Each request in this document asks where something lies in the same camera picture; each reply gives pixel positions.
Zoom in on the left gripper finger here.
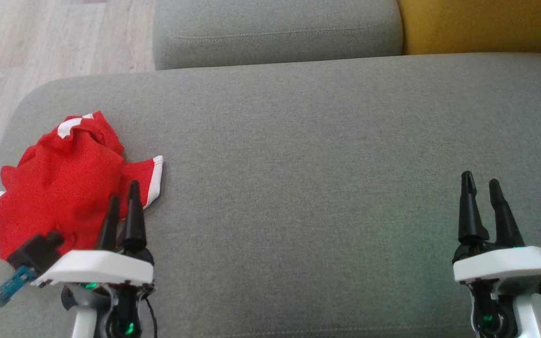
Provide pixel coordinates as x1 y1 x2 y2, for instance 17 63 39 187
118 180 148 253
96 195 121 252

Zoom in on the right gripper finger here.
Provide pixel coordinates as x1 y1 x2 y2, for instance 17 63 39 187
458 171 490 243
488 179 525 248

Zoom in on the red white basketball jersey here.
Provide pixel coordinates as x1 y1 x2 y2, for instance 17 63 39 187
0 134 128 261

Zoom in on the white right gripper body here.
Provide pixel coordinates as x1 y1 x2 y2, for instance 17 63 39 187
452 241 541 284

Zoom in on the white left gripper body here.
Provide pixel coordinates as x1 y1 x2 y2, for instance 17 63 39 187
31 243 155 288

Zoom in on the grey fabric sofa cushion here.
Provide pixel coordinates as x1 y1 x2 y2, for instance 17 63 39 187
153 0 403 70

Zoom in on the grey fabric sofa seat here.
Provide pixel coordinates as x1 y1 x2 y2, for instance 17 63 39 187
0 53 541 338

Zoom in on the blue plug left camera cable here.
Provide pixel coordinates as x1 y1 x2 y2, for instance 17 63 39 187
0 265 37 338

